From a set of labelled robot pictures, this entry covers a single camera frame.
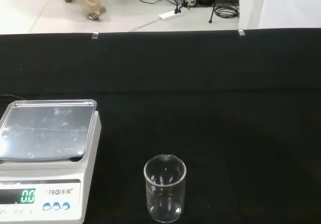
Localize black bench cloth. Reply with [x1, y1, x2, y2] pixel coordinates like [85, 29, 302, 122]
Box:
[0, 27, 321, 224]

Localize white power strip cable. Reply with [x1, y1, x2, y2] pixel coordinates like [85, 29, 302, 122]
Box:
[129, 17, 161, 32]

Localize white power strip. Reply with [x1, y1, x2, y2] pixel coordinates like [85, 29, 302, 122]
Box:
[158, 10, 185, 22]

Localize pale board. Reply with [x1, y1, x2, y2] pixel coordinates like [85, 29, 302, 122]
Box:
[238, 0, 321, 30]

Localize black tripod leg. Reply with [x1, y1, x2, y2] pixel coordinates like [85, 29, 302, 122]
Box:
[208, 0, 223, 24]

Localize white electronic balance steel pan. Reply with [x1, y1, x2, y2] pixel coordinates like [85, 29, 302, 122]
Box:
[0, 99, 102, 224]

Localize coiled black cable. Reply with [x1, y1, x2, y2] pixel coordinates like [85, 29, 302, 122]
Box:
[214, 5, 240, 19]

